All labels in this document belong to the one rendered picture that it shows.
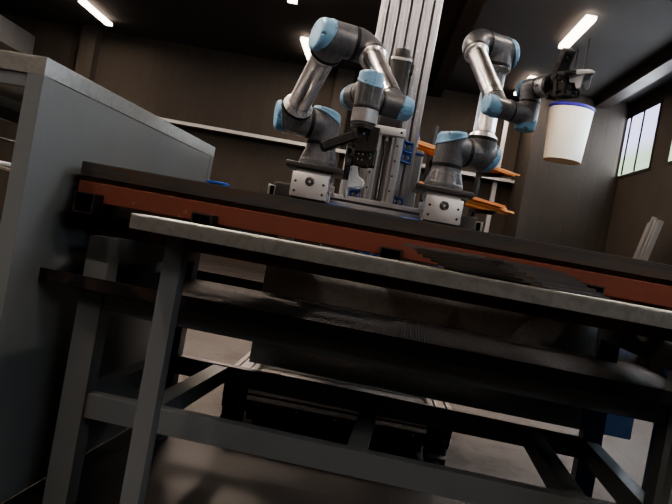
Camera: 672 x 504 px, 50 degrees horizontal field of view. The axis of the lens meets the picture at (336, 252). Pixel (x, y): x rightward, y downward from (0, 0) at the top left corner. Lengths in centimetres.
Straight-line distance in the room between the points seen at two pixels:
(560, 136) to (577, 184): 294
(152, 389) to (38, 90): 70
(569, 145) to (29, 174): 842
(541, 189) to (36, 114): 1106
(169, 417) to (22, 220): 57
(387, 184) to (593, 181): 987
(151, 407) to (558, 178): 1120
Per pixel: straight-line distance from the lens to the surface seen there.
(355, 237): 166
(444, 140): 278
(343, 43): 247
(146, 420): 159
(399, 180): 293
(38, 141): 174
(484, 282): 134
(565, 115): 969
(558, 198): 1241
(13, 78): 177
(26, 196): 173
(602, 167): 1265
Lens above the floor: 77
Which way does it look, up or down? 1 degrees down
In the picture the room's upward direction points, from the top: 10 degrees clockwise
